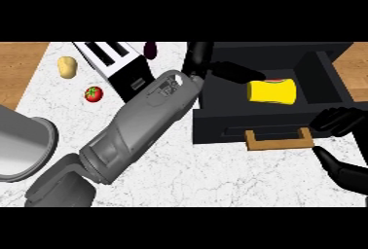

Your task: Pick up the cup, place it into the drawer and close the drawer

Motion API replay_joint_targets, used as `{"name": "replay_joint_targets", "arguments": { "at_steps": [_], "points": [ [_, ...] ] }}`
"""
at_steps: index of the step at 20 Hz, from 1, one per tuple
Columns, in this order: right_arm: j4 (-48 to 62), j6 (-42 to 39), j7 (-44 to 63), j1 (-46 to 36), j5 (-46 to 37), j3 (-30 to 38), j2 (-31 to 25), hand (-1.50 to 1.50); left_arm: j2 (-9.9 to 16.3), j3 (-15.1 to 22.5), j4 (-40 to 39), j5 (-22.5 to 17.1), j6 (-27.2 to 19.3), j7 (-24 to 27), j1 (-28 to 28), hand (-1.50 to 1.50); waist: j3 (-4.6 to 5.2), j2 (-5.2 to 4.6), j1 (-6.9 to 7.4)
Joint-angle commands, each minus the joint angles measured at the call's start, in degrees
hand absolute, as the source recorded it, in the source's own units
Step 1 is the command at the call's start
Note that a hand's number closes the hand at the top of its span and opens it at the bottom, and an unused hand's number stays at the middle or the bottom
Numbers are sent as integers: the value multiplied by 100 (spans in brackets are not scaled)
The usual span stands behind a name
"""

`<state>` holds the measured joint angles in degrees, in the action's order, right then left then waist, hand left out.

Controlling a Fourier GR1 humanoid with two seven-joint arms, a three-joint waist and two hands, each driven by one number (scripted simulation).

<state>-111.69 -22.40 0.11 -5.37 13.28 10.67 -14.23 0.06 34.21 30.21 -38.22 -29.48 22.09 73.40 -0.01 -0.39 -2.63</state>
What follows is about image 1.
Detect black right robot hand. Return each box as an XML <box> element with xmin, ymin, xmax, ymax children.
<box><xmin>308</xmin><ymin>106</ymin><xmax>368</xmax><ymax>208</ymax></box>

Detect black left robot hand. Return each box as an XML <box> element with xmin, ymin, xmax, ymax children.
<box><xmin>180</xmin><ymin>41</ymin><xmax>268</xmax><ymax>86</ymax></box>

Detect black open drawer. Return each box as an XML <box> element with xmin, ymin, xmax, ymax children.
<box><xmin>191</xmin><ymin>41</ymin><xmax>368</xmax><ymax>145</ymax></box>

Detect yellow cup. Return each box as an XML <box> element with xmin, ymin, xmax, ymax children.
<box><xmin>245</xmin><ymin>78</ymin><xmax>299</xmax><ymax>106</ymax></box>

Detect dark purple eggplant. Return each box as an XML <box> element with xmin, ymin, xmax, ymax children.
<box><xmin>142</xmin><ymin>41</ymin><xmax>160</xmax><ymax>61</ymax></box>

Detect white and black toaster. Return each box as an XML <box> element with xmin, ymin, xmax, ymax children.
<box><xmin>71</xmin><ymin>41</ymin><xmax>158</xmax><ymax>104</ymax></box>

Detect red tomato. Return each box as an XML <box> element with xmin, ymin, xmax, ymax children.
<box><xmin>83</xmin><ymin>85</ymin><xmax>105</xmax><ymax>104</ymax></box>

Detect yellow potato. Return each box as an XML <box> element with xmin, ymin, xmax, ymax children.
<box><xmin>56</xmin><ymin>55</ymin><xmax>78</xmax><ymax>80</ymax></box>

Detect grey metal pot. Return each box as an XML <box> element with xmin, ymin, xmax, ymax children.
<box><xmin>0</xmin><ymin>104</ymin><xmax>61</xmax><ymax>184</ymax></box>

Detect black drawer front wooden handle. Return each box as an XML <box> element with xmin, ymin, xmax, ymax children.
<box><xmin>191</xmin><ymin>102</ymin><xmax>368</xmax><ymax>152</ymax></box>

